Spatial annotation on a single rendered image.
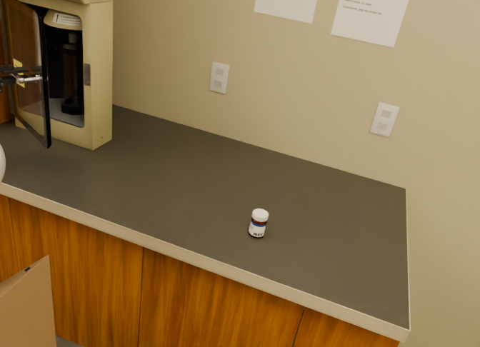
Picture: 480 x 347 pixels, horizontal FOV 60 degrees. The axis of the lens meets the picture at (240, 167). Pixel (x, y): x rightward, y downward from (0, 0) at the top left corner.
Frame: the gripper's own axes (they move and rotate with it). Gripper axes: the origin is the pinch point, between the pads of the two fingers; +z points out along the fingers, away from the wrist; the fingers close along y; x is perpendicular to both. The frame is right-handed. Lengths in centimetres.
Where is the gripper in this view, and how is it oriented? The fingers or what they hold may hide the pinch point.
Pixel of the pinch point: (14, 74)
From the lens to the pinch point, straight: 138.1
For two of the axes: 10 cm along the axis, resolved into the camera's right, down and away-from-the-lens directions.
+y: 1.5, -8.7, -4.7
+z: 7.2, -2.3, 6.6
